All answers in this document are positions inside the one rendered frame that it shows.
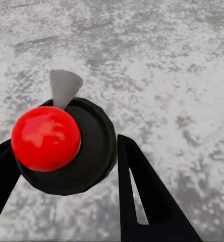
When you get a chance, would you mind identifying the insectifuge atomizer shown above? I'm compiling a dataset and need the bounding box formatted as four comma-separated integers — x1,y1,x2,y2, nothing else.
11,69,118,196

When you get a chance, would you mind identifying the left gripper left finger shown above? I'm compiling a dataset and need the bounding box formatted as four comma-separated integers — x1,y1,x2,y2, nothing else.
0,139,22,215

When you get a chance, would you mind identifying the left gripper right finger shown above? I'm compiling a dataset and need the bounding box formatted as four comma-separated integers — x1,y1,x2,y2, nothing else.
117,134,203,242

